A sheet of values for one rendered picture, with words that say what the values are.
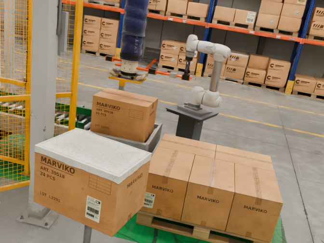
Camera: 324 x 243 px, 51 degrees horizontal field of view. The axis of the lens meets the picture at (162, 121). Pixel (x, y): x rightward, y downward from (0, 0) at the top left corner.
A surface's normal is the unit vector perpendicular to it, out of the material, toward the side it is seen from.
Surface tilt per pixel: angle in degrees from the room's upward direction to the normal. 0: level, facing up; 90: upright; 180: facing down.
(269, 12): 92
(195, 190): 90
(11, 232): 0
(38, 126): 90
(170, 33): 90
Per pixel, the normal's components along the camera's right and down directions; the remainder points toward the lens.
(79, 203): -0.41, 0.24
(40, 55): -0.19, 0.29
